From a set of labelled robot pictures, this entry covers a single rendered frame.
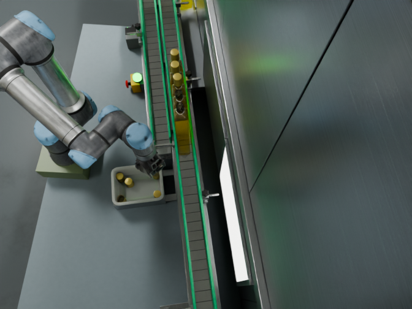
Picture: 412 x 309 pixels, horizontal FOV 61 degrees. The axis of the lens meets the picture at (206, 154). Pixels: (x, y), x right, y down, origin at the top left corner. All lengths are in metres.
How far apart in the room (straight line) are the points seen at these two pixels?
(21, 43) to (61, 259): 0.90
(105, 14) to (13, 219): 1.77
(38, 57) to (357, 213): 1.09
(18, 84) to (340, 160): 0.98
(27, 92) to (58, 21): 2.18
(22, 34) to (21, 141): 1.66
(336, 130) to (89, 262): 1.37
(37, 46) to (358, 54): 1.04
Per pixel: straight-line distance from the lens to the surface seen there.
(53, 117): 1.14
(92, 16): 3.27
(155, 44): 1.85
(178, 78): 1.38
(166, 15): 1.96
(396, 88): 0.31
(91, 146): 1.11
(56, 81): 1.37
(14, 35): 1.23
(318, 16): 0.43
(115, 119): 1.13
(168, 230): 1.58
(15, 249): 2.60
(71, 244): 1.66
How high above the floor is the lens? 2.31
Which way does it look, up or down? 69 degrees down
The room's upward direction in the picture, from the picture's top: 3 degrees clockwise
